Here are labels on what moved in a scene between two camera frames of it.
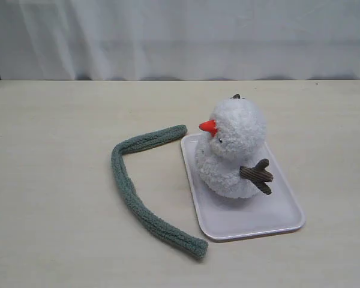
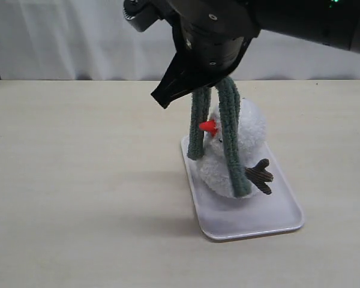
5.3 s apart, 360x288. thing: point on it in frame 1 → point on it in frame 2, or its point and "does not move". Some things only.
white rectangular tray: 225,219 does not move
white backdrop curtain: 179,39 does not move
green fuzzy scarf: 196,248 → 229,99
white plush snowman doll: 231,162 does not move
